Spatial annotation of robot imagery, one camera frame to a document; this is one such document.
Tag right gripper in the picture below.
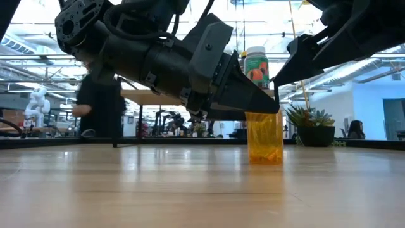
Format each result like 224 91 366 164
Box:
273 0 405 105

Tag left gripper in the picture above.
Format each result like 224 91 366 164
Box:
185 12 282 122

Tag multivitamin gummies bottle green label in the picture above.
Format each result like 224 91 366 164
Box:
243 46 270 91

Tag orange pill vial white cap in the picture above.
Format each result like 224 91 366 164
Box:
245 110 285 165

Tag wooden shelf black legs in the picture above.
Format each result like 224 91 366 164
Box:
112 74 284 149

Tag succulent plant black pot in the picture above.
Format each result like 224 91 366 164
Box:
284 106 337 148

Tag brown cardboard box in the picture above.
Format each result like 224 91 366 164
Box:
1 109 26 127

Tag grey ventilation duct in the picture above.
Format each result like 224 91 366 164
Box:
0 33 61 66
309 41 405 89

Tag black table frame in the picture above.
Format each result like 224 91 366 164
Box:
0 136 405 151

